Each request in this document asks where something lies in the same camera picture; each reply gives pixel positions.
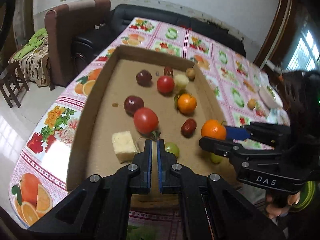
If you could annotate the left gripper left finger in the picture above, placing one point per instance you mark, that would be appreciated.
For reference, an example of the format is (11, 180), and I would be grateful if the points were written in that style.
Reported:
(134, 178)

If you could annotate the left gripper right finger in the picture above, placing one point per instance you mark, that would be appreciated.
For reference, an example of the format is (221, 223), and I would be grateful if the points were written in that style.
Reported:
(175, 178)

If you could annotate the dark red plum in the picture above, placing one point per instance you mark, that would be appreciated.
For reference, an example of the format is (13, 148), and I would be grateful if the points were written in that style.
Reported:
(144, 78)

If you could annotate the wooden stool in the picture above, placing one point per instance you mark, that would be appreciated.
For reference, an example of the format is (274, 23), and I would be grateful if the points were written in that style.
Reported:
(12, 83)

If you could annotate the yellow-brown fruit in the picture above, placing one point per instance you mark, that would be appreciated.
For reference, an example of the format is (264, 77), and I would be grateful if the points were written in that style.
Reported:
(252, 104)

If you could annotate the cardboard tray box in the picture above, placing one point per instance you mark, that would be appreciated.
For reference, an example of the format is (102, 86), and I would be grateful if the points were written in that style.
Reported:
(143, 94)

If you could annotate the orange tangerine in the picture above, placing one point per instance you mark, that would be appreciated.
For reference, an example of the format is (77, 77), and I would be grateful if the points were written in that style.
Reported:
(213, 129)
(186, 104)

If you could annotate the pale cake cube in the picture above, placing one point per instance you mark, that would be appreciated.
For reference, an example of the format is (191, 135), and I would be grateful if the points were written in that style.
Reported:
(124, 146)

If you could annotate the green vegetable leaves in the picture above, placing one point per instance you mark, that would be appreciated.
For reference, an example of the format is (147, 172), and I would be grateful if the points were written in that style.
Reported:
(271, 91)

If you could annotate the person's right hand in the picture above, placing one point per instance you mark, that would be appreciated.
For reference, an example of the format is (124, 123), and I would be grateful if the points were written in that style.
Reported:
(274, 211)

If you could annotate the brown armchair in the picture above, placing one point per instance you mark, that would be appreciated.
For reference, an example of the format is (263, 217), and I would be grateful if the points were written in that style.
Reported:
(62, 24)

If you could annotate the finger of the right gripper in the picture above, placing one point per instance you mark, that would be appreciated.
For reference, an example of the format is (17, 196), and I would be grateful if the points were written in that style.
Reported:
(237, 133)
(222, 148)

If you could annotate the red tomato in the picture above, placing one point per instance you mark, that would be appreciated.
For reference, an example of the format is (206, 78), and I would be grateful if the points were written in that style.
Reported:
(145, 120)
(165, 84)

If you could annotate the green grape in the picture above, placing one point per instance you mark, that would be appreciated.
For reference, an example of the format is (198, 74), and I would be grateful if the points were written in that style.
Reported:
(216, 159)
(172, 148)

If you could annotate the brown kiwi longan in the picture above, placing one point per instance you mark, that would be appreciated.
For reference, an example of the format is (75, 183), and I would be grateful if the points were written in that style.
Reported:
(190, 73)

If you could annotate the green blanket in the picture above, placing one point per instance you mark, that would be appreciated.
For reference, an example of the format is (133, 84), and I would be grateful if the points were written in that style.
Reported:
(37, 40)

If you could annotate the fruit pattern tablecloth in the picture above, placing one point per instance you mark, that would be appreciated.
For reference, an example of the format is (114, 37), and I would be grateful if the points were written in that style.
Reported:
(39, 178)

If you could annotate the white bowl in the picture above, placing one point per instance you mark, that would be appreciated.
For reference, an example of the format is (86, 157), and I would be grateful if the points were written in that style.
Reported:
(272, 103)

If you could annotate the red jujube date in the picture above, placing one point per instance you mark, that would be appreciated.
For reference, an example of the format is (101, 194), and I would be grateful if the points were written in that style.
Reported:
(188, 128)

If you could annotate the patterned seat cover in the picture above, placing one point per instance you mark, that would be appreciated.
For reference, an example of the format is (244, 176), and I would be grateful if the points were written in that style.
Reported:
(35, 66)

